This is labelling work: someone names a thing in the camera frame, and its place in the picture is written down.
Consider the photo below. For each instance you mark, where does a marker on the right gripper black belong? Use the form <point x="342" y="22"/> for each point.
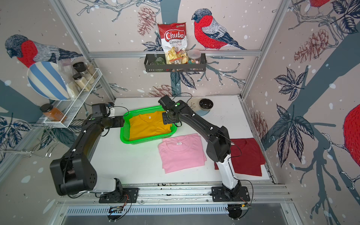
<point x="164" y="120"/>

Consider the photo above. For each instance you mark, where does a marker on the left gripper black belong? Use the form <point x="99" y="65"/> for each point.
<point x="120" y="121"/>

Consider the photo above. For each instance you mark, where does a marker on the green plastic basket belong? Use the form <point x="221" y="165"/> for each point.
<point x="125" y="130"/>

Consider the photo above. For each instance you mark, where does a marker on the yellow t-shirt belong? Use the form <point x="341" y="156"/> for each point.
<point x="148" y="125"/>

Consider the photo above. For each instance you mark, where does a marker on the pink t-shirt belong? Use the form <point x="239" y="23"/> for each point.
<point x="182" y="152"/>

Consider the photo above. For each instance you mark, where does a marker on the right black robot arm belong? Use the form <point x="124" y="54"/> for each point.
<point x="217" y="138"/>

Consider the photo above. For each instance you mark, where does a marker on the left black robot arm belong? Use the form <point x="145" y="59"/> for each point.
<point x="73" y="172"/>

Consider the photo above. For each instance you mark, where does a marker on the dark red folded t-shirt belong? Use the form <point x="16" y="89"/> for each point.
<point x="247" y="157"/>

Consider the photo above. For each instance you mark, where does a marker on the beige and blue plate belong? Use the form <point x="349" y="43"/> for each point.
<point x="194" y="105"/>

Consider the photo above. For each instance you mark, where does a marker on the black bowl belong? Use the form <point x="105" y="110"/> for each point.
<point x="206" y="104"/>

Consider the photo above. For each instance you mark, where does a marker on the green glass jar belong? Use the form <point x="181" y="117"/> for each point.
<point x="160" y="61"/>

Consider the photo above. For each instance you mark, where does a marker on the black lid spice jar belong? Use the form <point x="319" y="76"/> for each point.
<point x="81" y="68"/>
<point x="82" y="82"/>

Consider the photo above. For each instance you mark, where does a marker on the clear lidded candy jar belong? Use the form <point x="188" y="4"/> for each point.
<point x="194" y="56"/>

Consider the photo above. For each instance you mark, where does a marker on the orange spice jar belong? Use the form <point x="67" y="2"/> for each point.
<point x="53" y="113"/>

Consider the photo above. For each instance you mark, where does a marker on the Chuba cassava chips bag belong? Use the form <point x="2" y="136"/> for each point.
<point x="174" y="42"/>

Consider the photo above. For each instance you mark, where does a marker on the blue striped plate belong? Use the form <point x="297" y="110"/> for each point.
<point x="45" y="79"/>

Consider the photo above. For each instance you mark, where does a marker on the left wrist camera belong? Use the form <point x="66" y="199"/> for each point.
<point x="111" y="109"/>

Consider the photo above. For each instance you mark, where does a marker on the white wire wall rack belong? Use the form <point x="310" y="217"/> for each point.
<point x="70" y="108"/>

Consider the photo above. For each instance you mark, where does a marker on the black wall shelf basket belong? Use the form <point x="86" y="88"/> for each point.
<point x="150" y="65"/>

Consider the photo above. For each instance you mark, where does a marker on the chrome wire hanger rack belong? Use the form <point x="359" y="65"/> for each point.
<point x="28" y="140"/>

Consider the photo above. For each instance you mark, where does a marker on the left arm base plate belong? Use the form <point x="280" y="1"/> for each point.
<point x="127" y="195"/>

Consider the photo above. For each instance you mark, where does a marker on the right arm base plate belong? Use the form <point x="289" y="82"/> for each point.
<point x="223" y="194"/>

